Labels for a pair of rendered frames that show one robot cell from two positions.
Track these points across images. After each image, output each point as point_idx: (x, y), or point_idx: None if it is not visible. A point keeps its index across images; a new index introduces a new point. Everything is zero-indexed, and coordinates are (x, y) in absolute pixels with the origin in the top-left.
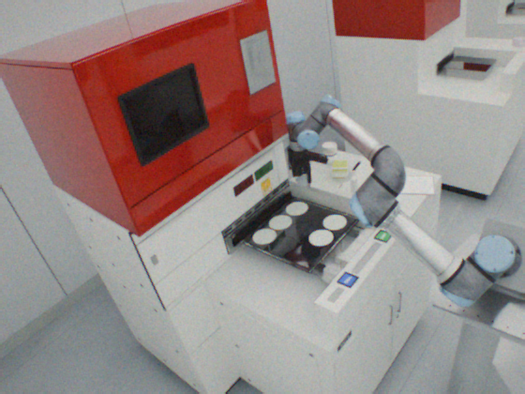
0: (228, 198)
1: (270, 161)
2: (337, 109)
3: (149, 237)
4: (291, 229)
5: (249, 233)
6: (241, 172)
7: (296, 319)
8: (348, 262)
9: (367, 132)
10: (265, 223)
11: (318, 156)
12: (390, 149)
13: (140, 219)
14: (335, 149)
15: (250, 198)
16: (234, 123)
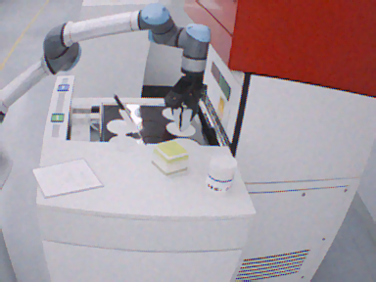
0: (210, 64)
1: (228, 88)
2: (137, 11)
3: (193, 23)
4: (160, 125)
5: (202, 122)
6: (218, 58)
7: (88, 103)
8: (76, 114)
9: (90, 20)
10: (193, 123)
11: (174, 89)
12: (61, 23)
13: (185, 1)
14: (210, 164)
15: (213, 94)
16: (212, 1)
